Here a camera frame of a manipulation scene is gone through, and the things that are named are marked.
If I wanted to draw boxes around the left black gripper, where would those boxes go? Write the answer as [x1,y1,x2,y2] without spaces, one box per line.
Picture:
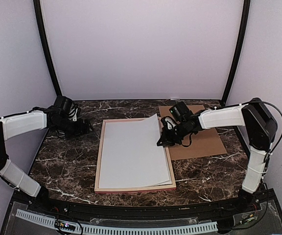
[53,117,94,140]

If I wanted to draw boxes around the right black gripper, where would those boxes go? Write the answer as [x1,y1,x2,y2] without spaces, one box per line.
[158,121,191,146]

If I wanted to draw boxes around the landscape photo print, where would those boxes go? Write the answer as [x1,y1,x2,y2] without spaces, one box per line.
[98,114,173,189]

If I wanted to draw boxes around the brown cardboard backing board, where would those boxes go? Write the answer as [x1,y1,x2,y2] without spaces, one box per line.
[158,104,228,161]

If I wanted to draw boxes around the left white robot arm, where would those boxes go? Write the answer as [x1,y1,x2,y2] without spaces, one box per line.
[0,107,93,213]

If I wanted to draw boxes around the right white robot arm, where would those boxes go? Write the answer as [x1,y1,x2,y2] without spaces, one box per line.
[157,97,282,212]

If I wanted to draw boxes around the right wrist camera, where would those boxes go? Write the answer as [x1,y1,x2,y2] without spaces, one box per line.
[159,101,193,130]

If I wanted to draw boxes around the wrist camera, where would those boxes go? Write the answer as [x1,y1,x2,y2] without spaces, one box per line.
[159,101,193,130]
[53,95,81,121]

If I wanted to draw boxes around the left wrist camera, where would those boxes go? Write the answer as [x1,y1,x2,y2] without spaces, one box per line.
[53,95,81,121]

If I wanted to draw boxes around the black front rail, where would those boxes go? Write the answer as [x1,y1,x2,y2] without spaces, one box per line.
[12,188,277,221]

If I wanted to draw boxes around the white slotted cable duct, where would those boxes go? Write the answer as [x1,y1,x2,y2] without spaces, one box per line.
[15,209,218,235]

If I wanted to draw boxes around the left black corner post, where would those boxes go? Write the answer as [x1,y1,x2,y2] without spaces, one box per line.
[33,0,62,96]

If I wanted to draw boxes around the black corner post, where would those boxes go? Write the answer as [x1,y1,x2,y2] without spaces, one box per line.
[33,0,62,96]
[221,0,251,105]

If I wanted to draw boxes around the right black corner post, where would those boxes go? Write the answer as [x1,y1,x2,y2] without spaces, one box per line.
[221,0,251,105]

